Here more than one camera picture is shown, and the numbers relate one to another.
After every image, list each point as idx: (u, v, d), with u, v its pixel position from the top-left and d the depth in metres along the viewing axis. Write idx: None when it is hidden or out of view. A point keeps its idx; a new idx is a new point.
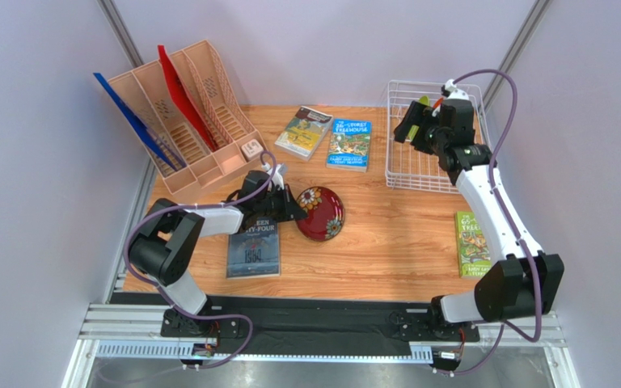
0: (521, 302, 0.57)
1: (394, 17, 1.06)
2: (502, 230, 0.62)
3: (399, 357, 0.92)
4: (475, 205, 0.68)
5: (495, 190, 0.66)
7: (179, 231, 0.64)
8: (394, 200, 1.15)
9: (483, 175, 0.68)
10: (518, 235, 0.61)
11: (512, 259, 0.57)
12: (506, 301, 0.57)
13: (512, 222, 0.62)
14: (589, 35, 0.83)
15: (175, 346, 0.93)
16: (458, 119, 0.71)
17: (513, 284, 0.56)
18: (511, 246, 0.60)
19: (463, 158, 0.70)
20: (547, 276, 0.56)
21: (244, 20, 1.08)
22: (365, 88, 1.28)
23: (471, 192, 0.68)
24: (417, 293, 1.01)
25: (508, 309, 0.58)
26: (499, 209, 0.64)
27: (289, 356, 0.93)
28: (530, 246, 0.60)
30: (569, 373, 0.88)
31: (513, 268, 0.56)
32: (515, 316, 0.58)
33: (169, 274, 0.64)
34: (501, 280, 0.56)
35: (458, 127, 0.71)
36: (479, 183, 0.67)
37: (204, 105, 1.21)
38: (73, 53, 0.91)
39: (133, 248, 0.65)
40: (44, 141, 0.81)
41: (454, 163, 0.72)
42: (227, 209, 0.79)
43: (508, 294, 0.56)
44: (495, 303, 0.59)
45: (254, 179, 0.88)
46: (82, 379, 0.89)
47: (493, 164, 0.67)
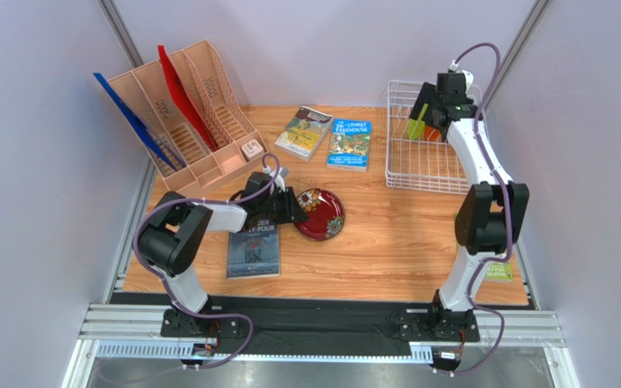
0: (492, 228, 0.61)
1: (394, 17, 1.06)
2: (479, 165, 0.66)
3: (399, 357, 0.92)
4: (460, 150, 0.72)
5: (478, 136, 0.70)
7: (187, 223, 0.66)
8: (394, 200, 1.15)
9: (467, 125, 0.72)
10: (492, 168, 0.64)
11: (485, 184, 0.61)
12: (477, 223, 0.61)
13: (489, 158, 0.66)
14: (589, 35, 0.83)
15: (175, 346, 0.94)
16: (449, 81, 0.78)
17: (483, 205, 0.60)
18: (485, 176, 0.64)
19: (454, 111, 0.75)
20: (516, 203, 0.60)
21: (244, 20, 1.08)
22: (364, 88, 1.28)
23: (457, 139, 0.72)
24: (417, 293, 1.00)
25: (479, 234, 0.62)
26: (479, 149, 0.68)
27: (289, 356, 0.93)
28: (504, 176, 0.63)
30: (569, 373, 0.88)
31: (483, 191, 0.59)
32: (487, 241, 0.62)
33: (177, 263, 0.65)
34: (472, 201, 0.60)
35: (449, 90, 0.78)
36: (464, 131, 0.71)
37: (204, 105, 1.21)
38: (73, 53, 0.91)
39: (141, 238, 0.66)
40: (43, 142, 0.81)
41: (445, 119, 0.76)
42: (231, 208, 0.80)
43: (479, 216, 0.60)
44: (466, 229, 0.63)
45: (257, 179, 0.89)
46: (82, 378, 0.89)
47: (478, 116, 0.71)
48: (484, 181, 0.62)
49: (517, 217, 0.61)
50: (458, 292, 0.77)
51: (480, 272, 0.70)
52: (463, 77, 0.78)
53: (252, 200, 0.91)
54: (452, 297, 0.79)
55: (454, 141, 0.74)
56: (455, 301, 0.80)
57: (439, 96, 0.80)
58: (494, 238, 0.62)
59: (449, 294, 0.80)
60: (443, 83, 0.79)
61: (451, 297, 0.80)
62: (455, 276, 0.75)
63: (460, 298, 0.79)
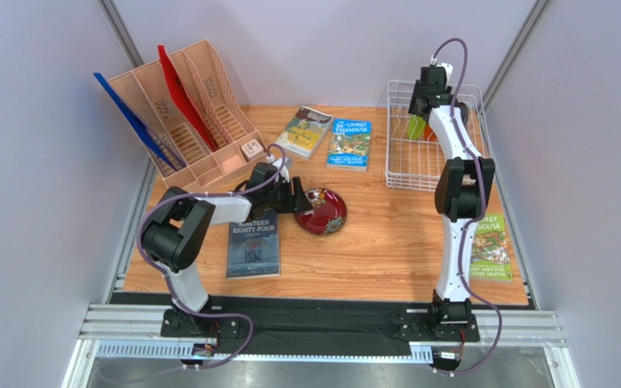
0: (465, 197, 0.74)
1: (394, 17, 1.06)
2: (455, 143, 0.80)
3: (399, 357, 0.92)
4: (439, 132, 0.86)
5: (454, 119, 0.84)
7: (191, 219, 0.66)
8: (394, 200, 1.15)
9: (445, 112, 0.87)
10: (464, 146, 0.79)
11: (458, 160, 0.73)
12: (453, 192, 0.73)
13: (462, 137, 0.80)
14: (589, 35, 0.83)
15: (175, 346, 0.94)
16: (430, 74, 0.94)
17: (457, 177, 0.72)
18: (458, 153, 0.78)
19: (434, 99, 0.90)
20: (484, 174, 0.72)
21: (244, 20, 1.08)
22: (364, 88, 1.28)
23: (437, 122, 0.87)
24: (417, 293, 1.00)
25: (455, 202, 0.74)
26: (454, 129, 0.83)
27: (289, 356, 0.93)
28: (474, 152, 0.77)
30: (569, 373, 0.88)
31: (457, 165, 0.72)
32: (462, 208, 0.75)
33: (181, 259, 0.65)
34: (447, 173, 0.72)
35: (431, 81, 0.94)
36: (443, 115, 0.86)
37: (204, 105, 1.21)
38: (73, 53, 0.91)
39: (145, 235, 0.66)
40: (42, 143, 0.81)
41: (427, 106, 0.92)
42: (236, 200, 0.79)
43: (454, 186, 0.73)
44: (445, 198, 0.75)
45: (262, 170, 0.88)
46: (82, 378, 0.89)
47: (454, 102, 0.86)
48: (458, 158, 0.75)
49: (487, 186, 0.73)
50: (451, 274, 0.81)
51: (465, 244, 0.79)
52: (443, 71, 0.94)
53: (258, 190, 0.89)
54: (446, 284, 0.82)
55: (434, 124, 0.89)
56: (451, 289, 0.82)
57: (422, 86, 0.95)
58: (468, 204, 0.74)
59: (444, 283, 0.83)
60: (426, 75, 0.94)
61: (445, 285, 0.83)
62: (445, 255, 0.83)
63: (456, 284, 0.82)
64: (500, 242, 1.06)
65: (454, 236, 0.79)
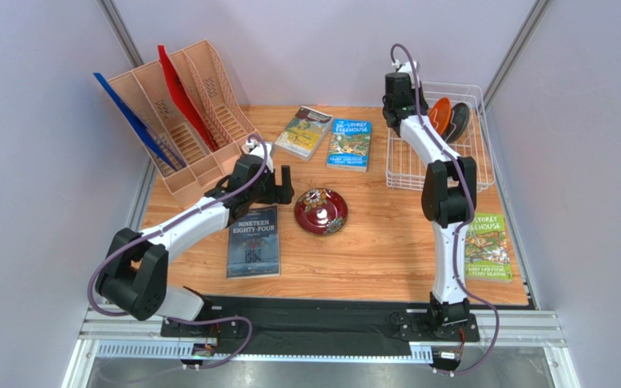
0: (452, 200, 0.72)
1: (395, 17, 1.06)
2: (432, 148, 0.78)
3: (399, 357, 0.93)
4: (413, 141, 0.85)
5: (424, 127, 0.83)
7: (141, 273, 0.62)
8: (394, 200, 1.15)
9: (415, 120, 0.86)
10: (441, 149, 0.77)
11: (438, 162, 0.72)
12: (439, 196, 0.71)
13: (437, 141, 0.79)
14: (589, 35, 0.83)
15: (175, 346, 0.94)
16: (397, 86, 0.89)
17: (441, 179, 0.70)
18: (437, 156, 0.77)
19: (402, 113, 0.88)
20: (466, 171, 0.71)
21: (243, 20, 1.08)
22: (364, 88, 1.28)
23: (409, 132, 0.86)
24: (416, 293, 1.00)
25: (444, 205, 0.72)
26: (426, 136, 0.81)
27: (289, 356, 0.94)
28: (452, 153, 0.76)
30: (569, 373, 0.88)
31: (438, 167, 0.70)
32: (450, 212, 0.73)
33: (144, 309, 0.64)
34: (432, 178, 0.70)
35: (398, 92, 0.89)
36: (413, 125, 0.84)
37: (204, 105, 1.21)
38: (73, 54, 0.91)
39: (103, 287, 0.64)
40: (44, 142, 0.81)
41: (395, 120, 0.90)
42: (203, 215, 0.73)
43: (440, 191, 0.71)
44: (433, 204, 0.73)
45: (245, 164, 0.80)
46: (82, 378, 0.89)
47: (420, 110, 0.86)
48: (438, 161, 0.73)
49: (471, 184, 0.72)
50: (447, 277, 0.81)
51: (458, 247, 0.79)
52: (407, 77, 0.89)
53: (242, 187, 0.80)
54: (443, 287, 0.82)
55: (407, 136, 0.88)
56: (448, 293, 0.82)
57: (388, 97, 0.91)
58: (456, 206, 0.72)
59: (441, 286, 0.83)
60: (391, 86, 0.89)
61: (442, 288, 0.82)
62: (441, 259, 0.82)
63: (453, 287, 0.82)
64: (500, 242, 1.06)
65: (447, 242, 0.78)
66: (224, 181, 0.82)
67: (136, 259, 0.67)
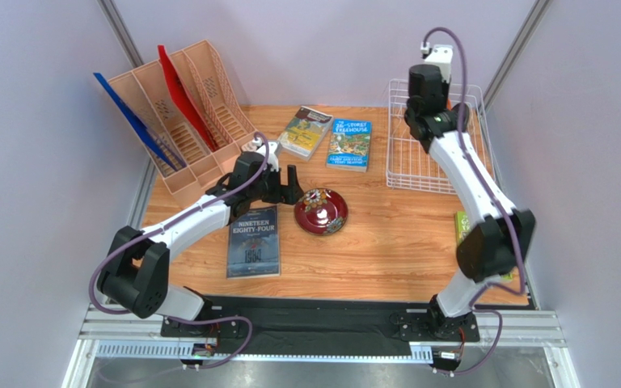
0: (500, 259, 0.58)
1: (395, 16, 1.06)
2: (478, 192, 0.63)
3: (399, 357, 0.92)
4: (449, 170, 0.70)
5: (466, 154, 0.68)
7: (143, 270, 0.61)
8: (394, 200, 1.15)
9: (454, 142, 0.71)
10: (492, 196, 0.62)
11: (489, 219, 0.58)
12: (486, 258, 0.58)
13: (485, 183, 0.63)
14: (589, 35, 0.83)
15: (175, 346, 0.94)
16: (427, 87, 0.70)
17: (492, 242, 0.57)
18: (487, 207, 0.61)
19: (434, 125, 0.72)
20: (522, 229, 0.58)
21: (243, 20, 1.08)
22: (365, 88, 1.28)
23: (445, 159, 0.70)
24: (416, 293, 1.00)
25: (488, 266, 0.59)
26: (470, 168, 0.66)
27: (289, 356, 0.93)
28: (505, 204, 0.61)
30: (569, 373, 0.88)
31: (490, 228, 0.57)
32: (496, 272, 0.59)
33: (145, 306, 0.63)
34: (482, 242, 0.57)
35: (428, 94, 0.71)
36: (452, 150, 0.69)
37: (204, 105, 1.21)
38: (73, 54, 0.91)
39: (104, 284, 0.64)
40: (44, 142, 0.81)
41: (427, 132, 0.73)
42: (205, 212, 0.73)
43: (487, 252, 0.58)
44: (475, 263, 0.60)
45: (247, 161, 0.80)
46: (82, 379, 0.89)
47: (462, 130, 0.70)
48: (487, 214, 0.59)
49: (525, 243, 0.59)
50: (460, 304, 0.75)
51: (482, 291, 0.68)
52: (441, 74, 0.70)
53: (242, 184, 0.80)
54: (452, 308, 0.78)
55: (439, 158, 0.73)
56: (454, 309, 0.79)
57: (416, 100, 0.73)
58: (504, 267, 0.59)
59: (451, 306, 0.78)
60: (421, 88, 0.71)
61: (449, 307, 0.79)
62: (456, 291, 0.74)
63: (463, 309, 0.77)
64: None
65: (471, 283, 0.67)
66: (226, 179, 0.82)
67: (137, 257, 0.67)
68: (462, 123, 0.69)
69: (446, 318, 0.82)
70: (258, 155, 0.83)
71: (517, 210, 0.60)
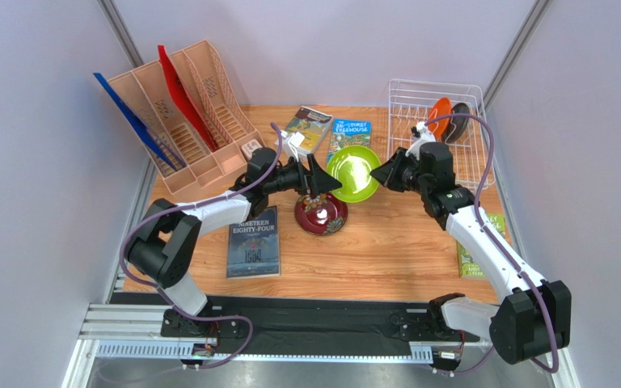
0: (538, 337, 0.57)
1: (395, 16, 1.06)
2: (503, 266, 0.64)
3: (399, 357, 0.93)
4: (469, 245, 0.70)
5: (484, 227, 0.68)
7: (175, 236, 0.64)
8: (394, 200, 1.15)
9: (469, 215, 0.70)
10: (518, 268, 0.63)
11: (519, 293, 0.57)
12: (524, 335, 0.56)
13: (509, 256, 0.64)
14: (590, 35, 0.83)
15: (175, 346, 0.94)
16: (439, 166, 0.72)
17: (525, 319, 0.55)
18: (514, 281, 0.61)
19: (447, 202, 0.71)
20: (555, 304, 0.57)
21: (243, 20, 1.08)
22: (365, 87, 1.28)
23: (462, 234, 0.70)
24: (416, 292, 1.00)
25: (527, 347, 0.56)
26: (492, 243, 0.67)
27: (289, 356, 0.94)
28: (533, 277, 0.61)
30: (569, 373, 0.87)
31: (521, 302, 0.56)
32: (534, 352, 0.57)
33: (167, 276, 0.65)
34: (513, 318, 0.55)
35: (440, 173, 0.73)
36: (469, 224, 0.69)
37: (204, 105, 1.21)
38: (73, 53, 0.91)
39: (133, 251, 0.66)
40: (44, 142, 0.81)
41: (441, 209, 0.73)
42: (233, 201, 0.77)
43: (522, 331, 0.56)
44: (513, 345, 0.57)
45: (257, 163, 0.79)
46: (82, 379, 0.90)
47: (477, 204, 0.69)
48: (517, 288, 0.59)
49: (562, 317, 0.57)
50: (467, 328, 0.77)
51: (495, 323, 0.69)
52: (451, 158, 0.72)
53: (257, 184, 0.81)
54: (456, 321, 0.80)
55: (458, 234, 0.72)
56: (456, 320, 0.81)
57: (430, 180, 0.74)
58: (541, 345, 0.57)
59: (457, 322, 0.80)
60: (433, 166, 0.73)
61: (451, 317, 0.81)
62: (471, 322, 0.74)
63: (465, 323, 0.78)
64: None
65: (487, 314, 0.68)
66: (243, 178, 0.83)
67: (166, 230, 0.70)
68: (478, 198, 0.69)
69: (447, 326, 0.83)
70: (271, 153, 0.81)
71: (547, 283, 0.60)
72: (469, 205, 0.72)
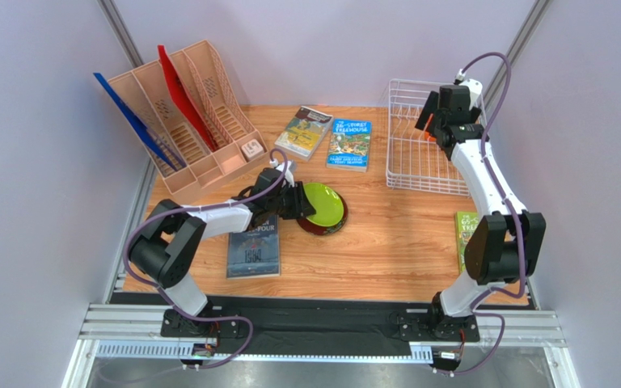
0: (505, 260, 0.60)
1: (395, 16, 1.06)
2: (490, 191, 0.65)
3: (399, 357, 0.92)
4: (466, 174, 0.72)
5: (485, 159, 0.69)
7: (179, 237, 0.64)
8: (394, 200, 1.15)
9: (475, 148, 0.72)
10: (504, 196, 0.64)
11: (497, 214, 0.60)
12: (490, 255, 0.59)
13: (499, 184, 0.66)
14: (589, 36, 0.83)
15: (175, 346, 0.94)
16: (454, 98, 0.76)
17: (496, 237, 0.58)
18: (496, 205, 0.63)
19: (458, 132, 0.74)
20: (530, 231, 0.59)
21: (244, 21, 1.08)
22: (365, 88, 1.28)
23: (464, 162, 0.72)
24: (416, 293, 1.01)
25: (492, 266, 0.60)
26: (487, 173, 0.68)
27: (289, 356, 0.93)
28: (516, 205, 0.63)
30: (569, 373, 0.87)
31: (496, 221, 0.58)
32: (500, 274, 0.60)
33: (168, 276, 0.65)
34: (486, 234, 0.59)
35: (454, 107, 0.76)
36: (471, 153, 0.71)
37: (204, 105, 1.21)
38: (73, 54, 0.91)
39: (134, 250, 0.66)
40: (44, 142, 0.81)
41: (450, 140, 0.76)
42: (236, 209, 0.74)
43: (492, 249, 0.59)
44: (479, 261, 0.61)
45: (268, 177, 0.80)
46: (82, 378, 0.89)
47: (485, 138, 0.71)
48: (496, 211, 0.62)
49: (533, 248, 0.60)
50: (462, 305, 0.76)
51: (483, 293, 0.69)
52: (468, 91, 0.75)
53: (260, 198, 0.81)
54: (454, 309, 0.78)
55: (459, 164, 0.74)
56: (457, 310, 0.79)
57: (443, 111, 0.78)
58: (507, 270, 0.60)
59: (453, 306, 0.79)
60: (448, 99, 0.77)
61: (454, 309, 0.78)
62: (459, 292, 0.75)
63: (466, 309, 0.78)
64: None
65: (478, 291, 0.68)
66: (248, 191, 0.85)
67: (170, 230, 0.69)
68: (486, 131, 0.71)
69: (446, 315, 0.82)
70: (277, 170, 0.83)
71: (527, 212, 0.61)
72: (477, 140, 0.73)
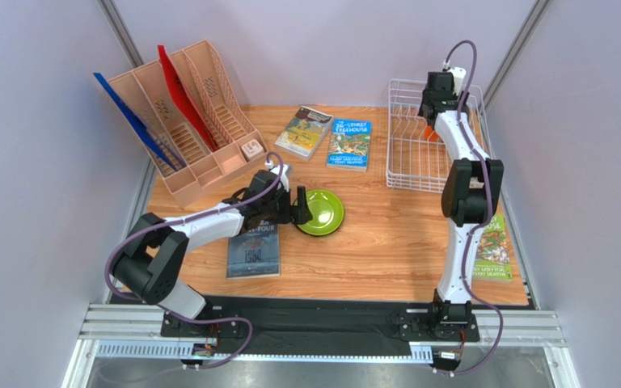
0: (473, 200, 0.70)
1: (395, 16, 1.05)
2: (462, 145, 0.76)
3: (399, 357, 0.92)
4: (445, 137, 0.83)
5: (459, 122, 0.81)
7: (162, 254, 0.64)
8: (394, 200, 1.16)
9: (452, 115, 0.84)
10: (471, 148, 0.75)
11: (465, 160, 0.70)
12: (459, 194, 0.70)
13: (469, 139, 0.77)
14: (589, 36, 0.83)
15: (175, 346, 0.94)
16: (438, 79, 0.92)
17: (463, 178, 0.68)
18: (465, 154, 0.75)
19: (439, 105, 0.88)
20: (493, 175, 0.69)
21: (243, 22, 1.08)
22: (365, 87, 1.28)
23: (443, 127, 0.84)
24: (416, 292, 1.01)
25: (462, 204, 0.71)
26: (461, 132, 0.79)
27: (289, 356, 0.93)
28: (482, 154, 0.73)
30: (569, 373, 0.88)
31: (464, 165, 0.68)
32: (468, 212, 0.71)
33: (153, 294, 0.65)
34: (455, 176, 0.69)
35: (438, 86, 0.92)
36: (449, 120, 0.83)
37: (204, 105, 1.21)
38: (73, 53, 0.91)
39: (118, 267, 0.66)
40: (43, 142, 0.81)
41: (433, 111, 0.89)
42: (225, 216, 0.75)
43: (460, 187, 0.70)
44: (451, 202, 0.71)
45: (263, 179, 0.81)
46: (82, 379, 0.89)
47: (461, 107, 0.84)
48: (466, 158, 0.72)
49: (495, 188, 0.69)
50: (454, 277, 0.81)
51: (470, 248, 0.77)
52: (450, 76, 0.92)
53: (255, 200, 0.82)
54: (448, 286, 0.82)
55: (441, 129, 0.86)
56: (452, 291, 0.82)
57: (428, 92, 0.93)
58: (475, 208, 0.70)
59: (445, 284, 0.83)
60: (433, 82, 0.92)
61: (447, 287, 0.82)
62: (449, 259, 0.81)
63: (458, 287, 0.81)
64: (500, 242, 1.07)
65: (459, 241, 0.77)
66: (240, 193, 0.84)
67: (154, 244, 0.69)
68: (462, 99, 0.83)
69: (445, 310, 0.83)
70: (272, 174, 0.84)
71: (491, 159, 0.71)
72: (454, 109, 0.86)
